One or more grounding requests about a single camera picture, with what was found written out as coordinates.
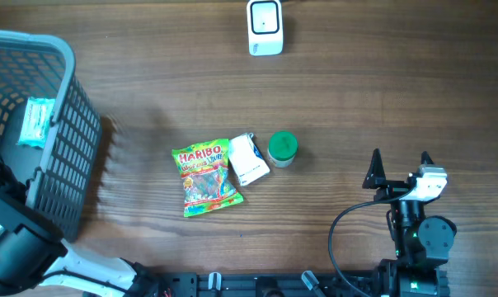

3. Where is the white paper pouch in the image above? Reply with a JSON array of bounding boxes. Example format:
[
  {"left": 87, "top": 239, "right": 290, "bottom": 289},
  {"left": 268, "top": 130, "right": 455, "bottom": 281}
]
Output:
[{"left": 228, "top": 133, "right": 270, "bottom": 186}]

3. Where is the green lid jar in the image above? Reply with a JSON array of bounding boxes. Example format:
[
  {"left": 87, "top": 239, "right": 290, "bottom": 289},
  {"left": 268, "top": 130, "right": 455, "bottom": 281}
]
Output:
[{"left": 267, "top": 130, "right": 298, "bottom": 167}]

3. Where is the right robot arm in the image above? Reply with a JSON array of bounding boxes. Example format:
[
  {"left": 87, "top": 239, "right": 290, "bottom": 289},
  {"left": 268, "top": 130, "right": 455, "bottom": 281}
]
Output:
[{"left": 362, "top": 148, "right": 457, "bottom": 297}]

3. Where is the white barcode scanner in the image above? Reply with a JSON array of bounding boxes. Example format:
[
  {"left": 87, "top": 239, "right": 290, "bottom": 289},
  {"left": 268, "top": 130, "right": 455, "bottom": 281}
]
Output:
[{"left": 246, "top": 0, "right": 284, "bottom": 56}]

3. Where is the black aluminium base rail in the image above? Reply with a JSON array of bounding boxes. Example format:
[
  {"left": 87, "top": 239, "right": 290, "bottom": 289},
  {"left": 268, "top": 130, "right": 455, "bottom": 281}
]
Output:
[{"left": 149, "top": 270, "right": 451, "bottom": 297}]

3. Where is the teal white tissue packet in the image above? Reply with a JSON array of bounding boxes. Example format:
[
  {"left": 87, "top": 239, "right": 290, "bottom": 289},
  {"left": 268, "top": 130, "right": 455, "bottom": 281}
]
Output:
[{"left": 17, "top": 97, "right": 55, "bottom": 149}]

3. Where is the grey plastic mesh basket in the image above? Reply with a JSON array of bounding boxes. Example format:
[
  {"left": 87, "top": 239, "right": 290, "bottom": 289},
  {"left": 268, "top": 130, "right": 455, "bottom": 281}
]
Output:
[{"left": 0, "top": 31, "right": 102, "bottom": 242}]

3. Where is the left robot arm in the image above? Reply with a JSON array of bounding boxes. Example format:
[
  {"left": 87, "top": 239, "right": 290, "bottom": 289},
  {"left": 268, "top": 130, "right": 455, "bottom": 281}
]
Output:
[{"left": 0, "top": 156, "right": 163, "bottom": 296}]

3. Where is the Haribo gummy candy bag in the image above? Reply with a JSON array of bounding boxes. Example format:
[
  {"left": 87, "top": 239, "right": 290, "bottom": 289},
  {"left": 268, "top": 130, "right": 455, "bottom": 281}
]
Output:
[{"left": 171, "top": 139, "right": 244, "bottom": 218}]

